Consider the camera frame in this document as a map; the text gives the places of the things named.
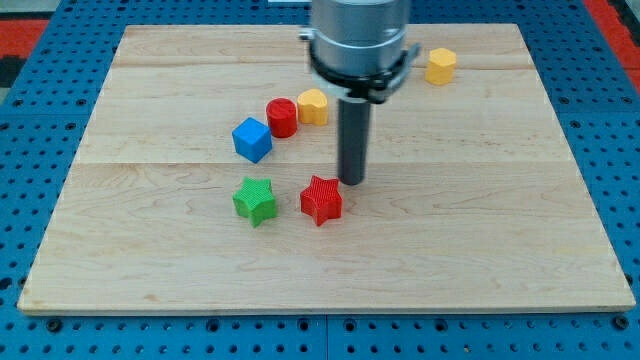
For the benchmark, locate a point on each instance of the red star block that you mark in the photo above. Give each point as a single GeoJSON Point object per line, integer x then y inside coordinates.
{"type": "Point", "coordinates": [321, 200]}

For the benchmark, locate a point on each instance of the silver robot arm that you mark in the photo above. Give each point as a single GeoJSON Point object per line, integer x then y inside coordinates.
{"type": "Point", "coordinates": [357, 53]}

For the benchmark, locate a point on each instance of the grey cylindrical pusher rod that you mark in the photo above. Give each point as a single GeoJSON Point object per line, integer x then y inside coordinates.
{"type": "Point", "coordinates": [353, 133]}

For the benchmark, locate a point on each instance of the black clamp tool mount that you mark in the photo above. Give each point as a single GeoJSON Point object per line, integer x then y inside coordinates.
{"type": "Point", "coordinates": [372, 88]}

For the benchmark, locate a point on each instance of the wooden board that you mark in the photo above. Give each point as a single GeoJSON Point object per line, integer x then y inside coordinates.
{"type": "Point", "coordinates": [472, 204]}

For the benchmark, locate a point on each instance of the blue cube block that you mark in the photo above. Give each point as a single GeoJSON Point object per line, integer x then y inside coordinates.
{"type": "Point", "coordinates": [252, 140]}

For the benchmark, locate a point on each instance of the green star block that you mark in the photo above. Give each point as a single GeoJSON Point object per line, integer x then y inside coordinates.
{"type": "Point", "coordinates": [255, 201]}

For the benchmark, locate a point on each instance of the yellow hexagon block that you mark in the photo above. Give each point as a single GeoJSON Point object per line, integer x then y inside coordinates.
{"type": "Point", "coordinates": [441, 66]}

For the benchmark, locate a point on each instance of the yellow heart block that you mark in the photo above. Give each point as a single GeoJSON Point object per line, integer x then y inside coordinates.
{"type": "Point", "coordinates": [312, 107]}

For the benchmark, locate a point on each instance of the red cylinder block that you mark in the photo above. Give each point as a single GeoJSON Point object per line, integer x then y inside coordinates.
{"type": "Point", "coordinates": [282, 117]}

